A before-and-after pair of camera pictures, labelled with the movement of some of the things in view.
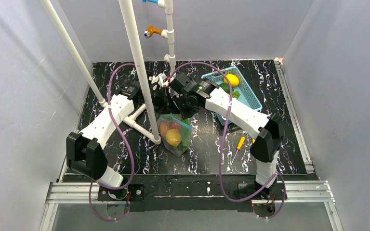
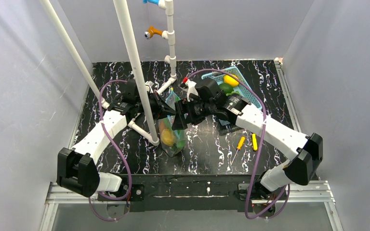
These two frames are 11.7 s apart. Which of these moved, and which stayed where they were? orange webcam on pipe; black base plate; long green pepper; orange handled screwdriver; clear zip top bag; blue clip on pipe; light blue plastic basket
Moved: long green pepper; clear zip top bag
Stayed: orange webcam on pipe; orange handled screwdriver; light blue plastic basket; black base plate; blue clip on pipe
